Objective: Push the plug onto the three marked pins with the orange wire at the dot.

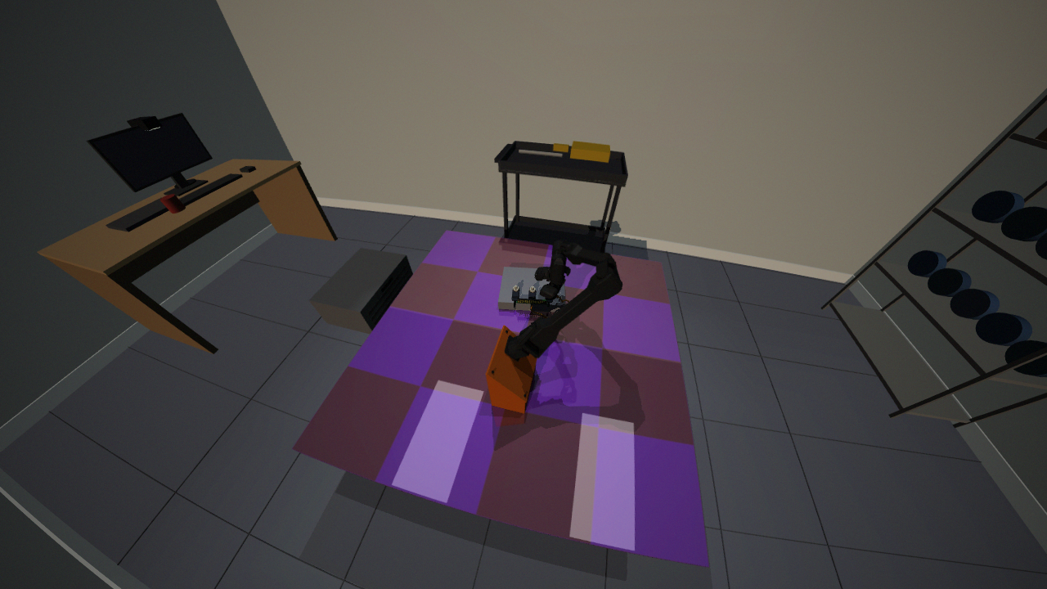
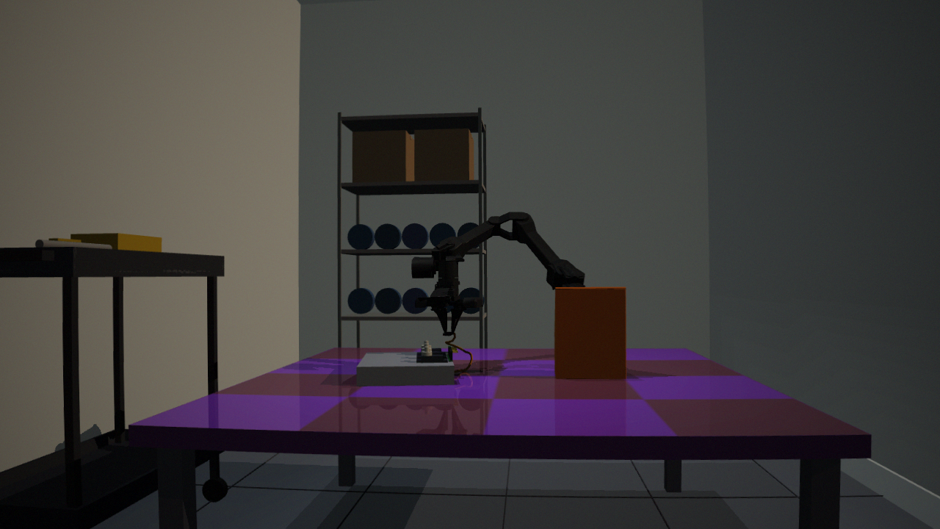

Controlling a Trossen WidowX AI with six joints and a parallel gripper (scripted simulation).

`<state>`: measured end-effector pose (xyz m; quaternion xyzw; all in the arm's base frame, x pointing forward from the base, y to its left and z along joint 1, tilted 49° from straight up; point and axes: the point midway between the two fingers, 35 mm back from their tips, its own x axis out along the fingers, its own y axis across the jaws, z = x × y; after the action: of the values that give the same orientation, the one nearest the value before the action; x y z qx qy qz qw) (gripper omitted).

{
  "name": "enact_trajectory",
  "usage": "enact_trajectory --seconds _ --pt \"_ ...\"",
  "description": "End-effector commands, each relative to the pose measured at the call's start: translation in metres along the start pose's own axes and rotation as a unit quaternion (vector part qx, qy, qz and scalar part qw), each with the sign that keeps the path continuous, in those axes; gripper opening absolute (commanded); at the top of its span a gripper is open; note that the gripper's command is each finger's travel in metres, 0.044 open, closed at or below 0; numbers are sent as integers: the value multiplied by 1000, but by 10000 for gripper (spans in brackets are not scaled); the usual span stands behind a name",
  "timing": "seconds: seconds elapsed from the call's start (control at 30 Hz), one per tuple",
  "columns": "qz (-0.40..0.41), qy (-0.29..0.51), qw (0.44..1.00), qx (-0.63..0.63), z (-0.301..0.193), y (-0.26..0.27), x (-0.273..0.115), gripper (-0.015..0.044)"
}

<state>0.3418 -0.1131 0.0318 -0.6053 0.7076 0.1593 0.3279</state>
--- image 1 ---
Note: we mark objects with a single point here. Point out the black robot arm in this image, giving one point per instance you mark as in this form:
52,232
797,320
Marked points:
604,284

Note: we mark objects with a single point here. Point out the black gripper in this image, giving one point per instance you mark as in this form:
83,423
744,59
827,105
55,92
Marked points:
557,279

